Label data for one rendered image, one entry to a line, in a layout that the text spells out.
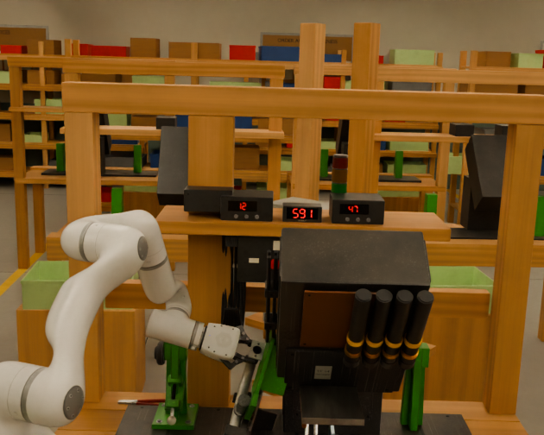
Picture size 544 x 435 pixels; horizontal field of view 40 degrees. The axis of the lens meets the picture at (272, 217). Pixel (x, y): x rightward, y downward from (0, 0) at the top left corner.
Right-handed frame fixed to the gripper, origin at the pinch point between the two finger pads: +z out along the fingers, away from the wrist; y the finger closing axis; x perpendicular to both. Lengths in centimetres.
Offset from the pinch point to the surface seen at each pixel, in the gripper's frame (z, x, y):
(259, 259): -5.4, -5.0, 27.8
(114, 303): -47, 33, 17
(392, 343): 29.7, -38.6, -4.0
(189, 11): -169, 622, 781
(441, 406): 70, 31, 13
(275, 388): 8.4, -3.5, -10.2
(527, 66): 273, 385, 615
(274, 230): -3.8, -13.3, 33.9
